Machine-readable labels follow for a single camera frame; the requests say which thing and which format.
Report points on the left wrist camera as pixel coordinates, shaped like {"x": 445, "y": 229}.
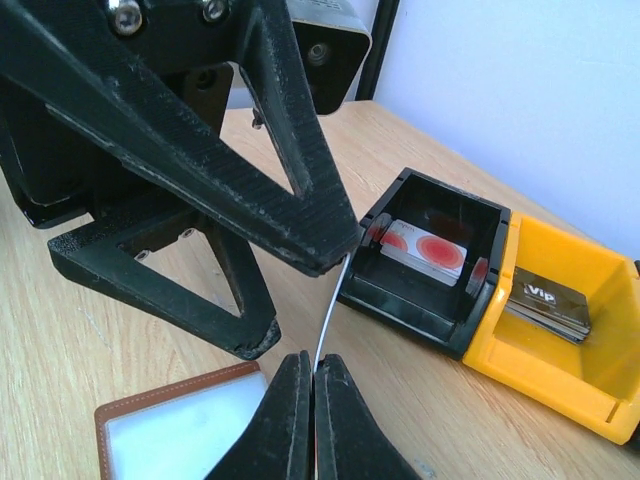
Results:
{"x": 333, "y": 43}

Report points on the red white card stack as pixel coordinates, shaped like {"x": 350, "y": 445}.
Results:
{"x": 424, "y": 252}

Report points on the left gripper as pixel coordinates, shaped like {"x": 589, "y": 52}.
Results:
{"x": 87, "y": 107}

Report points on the yellow middle bin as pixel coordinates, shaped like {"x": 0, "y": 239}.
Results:
{"x": 595, "y": 383}

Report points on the brown leather card holder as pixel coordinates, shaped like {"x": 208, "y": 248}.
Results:
{"x": 181, "y": 430}

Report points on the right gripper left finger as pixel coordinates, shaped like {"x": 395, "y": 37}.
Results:
{"x": 277, "y": 443}

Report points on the left black bin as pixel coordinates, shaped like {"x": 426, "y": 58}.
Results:
{"x": 446, "y": 318}

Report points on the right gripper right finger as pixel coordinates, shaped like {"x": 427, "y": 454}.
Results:
{"x": 349, "y": 442}

